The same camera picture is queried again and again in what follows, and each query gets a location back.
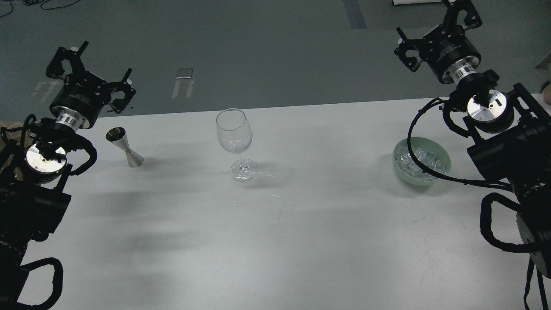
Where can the clear wine glass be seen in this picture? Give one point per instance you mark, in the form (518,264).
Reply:
(235,136)

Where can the white board on floor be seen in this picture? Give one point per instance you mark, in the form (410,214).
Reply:
(413,2)

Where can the green bowl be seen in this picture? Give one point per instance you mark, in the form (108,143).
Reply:
(425,144)

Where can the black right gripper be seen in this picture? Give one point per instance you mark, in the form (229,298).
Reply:
(441,49)

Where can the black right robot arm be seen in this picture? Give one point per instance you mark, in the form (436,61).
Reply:
(511,134)

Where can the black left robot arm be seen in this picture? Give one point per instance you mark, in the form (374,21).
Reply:
(37,159)

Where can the steel cocktail jigger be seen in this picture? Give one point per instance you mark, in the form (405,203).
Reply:
(118,136)

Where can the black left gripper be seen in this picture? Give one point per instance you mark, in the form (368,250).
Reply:
(83,94)

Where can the clear ice cubes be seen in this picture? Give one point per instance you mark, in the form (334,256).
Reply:
(430,159)

